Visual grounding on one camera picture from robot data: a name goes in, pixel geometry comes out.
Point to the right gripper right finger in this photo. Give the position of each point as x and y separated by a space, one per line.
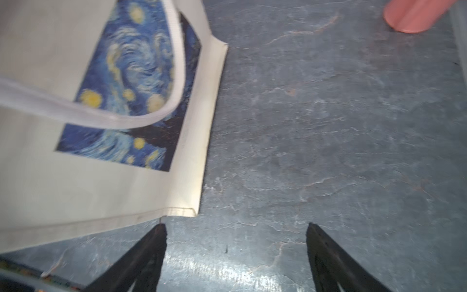
333 269

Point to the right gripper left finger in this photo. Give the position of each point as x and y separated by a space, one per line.
138 270

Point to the cream starry night tote bag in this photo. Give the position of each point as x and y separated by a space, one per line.
106 111

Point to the pink watering can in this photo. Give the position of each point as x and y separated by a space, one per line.
415 16

